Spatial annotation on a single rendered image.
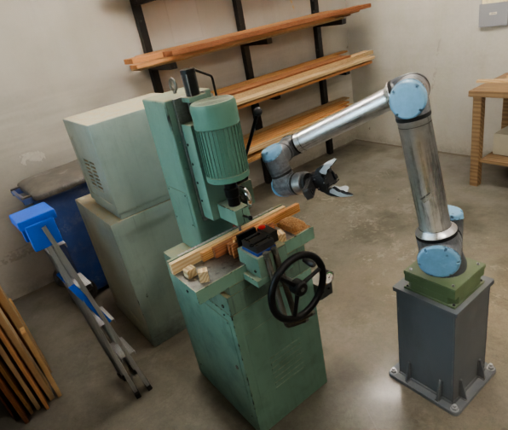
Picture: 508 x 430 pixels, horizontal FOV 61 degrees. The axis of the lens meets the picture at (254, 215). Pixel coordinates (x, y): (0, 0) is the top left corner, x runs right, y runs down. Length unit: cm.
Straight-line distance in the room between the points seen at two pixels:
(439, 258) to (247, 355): 86
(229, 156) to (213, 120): 15
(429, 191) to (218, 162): 76
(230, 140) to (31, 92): 235
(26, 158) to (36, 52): 78
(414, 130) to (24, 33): 293
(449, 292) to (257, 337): 81
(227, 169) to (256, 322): 66
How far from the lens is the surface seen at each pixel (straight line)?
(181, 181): 189
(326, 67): 465
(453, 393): 229
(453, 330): 203
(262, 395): 212
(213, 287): 166
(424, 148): 158
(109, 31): 392
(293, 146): 185
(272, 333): 196
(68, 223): 332
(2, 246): 390
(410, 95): 152
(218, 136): 162
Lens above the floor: 180
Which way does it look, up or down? 26 degrees down
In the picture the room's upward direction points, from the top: 11 degrees counter-clockwise
